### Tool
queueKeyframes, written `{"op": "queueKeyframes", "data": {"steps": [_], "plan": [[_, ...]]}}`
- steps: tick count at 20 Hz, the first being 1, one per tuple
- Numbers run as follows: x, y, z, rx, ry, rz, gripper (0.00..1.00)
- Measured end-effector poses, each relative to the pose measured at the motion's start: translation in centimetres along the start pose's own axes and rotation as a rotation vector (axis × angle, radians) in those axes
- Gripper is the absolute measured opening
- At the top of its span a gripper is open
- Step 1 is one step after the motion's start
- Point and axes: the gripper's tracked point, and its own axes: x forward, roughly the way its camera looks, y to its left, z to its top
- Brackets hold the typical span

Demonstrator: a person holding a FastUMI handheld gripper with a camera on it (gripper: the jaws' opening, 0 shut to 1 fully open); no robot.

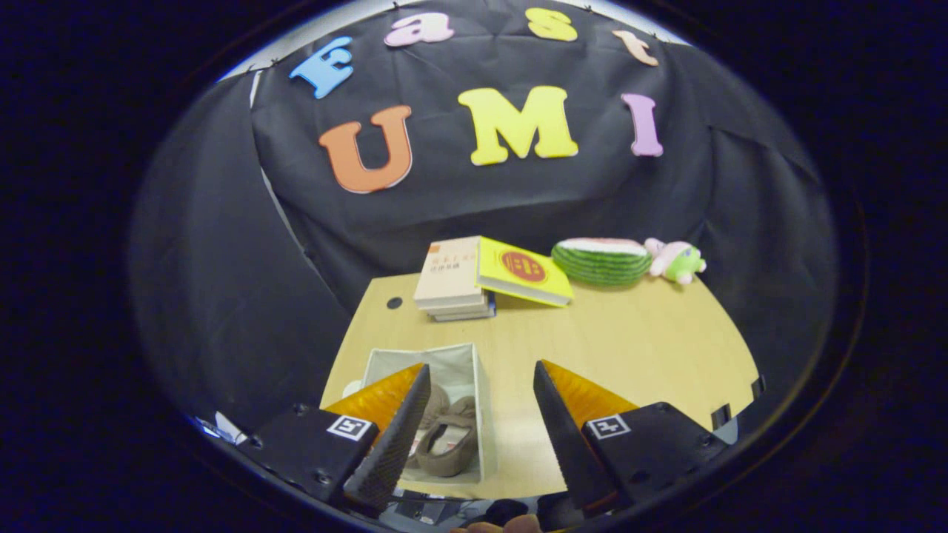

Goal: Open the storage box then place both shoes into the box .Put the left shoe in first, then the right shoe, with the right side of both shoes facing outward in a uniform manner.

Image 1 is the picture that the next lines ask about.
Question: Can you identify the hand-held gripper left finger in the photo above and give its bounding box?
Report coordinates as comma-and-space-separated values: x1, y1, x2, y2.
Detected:
238, 362, 433, 517

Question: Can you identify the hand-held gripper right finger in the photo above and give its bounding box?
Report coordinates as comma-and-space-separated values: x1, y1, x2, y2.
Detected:
533, 359, 732, 515

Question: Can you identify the brown moccasin shoe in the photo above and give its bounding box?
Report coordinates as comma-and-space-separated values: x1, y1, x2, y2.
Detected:
413, 396, 480, 478
422, 383, 451, 434

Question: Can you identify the white fabric storage box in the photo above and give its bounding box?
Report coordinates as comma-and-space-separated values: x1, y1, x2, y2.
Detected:
342, 342, 498, 486

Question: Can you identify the person's dark clothing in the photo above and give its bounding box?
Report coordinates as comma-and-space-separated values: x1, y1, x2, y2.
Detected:
474, 497, 586, 530

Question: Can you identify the blue spine book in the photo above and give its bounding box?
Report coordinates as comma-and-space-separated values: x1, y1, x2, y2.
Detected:
433, 300, 497, 323

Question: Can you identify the thin pale book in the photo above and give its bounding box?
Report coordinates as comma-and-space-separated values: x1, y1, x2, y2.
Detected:
424, 292, 493, 318

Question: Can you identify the yellow book with red circle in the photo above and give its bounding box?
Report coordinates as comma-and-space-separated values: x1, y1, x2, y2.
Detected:
475, 235, 575, 308

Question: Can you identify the beige paperback book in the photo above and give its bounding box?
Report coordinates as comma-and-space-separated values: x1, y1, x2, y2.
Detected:
413, 235, 484, 310

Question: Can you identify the watermelon slice plush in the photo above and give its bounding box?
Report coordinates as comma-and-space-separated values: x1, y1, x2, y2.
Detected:
551, 237, 654, 287

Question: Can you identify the green and pink plush toy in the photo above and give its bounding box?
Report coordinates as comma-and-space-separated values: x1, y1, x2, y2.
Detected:
643, 237, 707, 286

